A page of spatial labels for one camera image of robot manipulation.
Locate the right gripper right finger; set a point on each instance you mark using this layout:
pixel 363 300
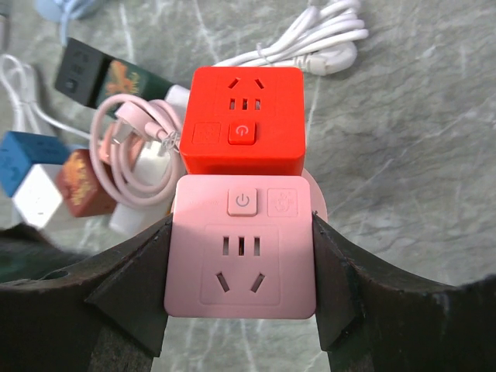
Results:
pixel 374 316

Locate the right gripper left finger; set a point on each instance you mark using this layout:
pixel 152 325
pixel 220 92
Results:
pixel 63 311

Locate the brown cube socket adapter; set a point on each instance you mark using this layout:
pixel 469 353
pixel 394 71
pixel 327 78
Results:
pixel 81 189

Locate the pink cube socket adapter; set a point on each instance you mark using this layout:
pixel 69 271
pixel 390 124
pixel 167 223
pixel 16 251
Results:
pixel 241 248

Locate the white power strip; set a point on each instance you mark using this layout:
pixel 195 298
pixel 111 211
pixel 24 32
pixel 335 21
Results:
pixel 149 166

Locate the red cube socket adapter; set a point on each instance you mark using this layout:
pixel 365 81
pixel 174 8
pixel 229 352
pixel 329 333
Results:
pixel 245 120

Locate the pink round power strip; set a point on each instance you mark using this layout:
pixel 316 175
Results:
pixel 318 201

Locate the white cube socket adapter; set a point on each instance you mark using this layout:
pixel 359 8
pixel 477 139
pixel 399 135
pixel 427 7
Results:
pixel 38 199

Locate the blue cube socket adapter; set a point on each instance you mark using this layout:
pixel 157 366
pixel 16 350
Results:
pixel 20 151

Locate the black cube socket adapter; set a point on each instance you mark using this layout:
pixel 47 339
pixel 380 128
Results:
pixel 81 72

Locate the dark green cube adapter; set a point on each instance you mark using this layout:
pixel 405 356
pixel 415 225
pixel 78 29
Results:
pixel 123 77

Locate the light blue long power strip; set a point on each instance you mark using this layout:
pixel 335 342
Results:
pixel 63 12

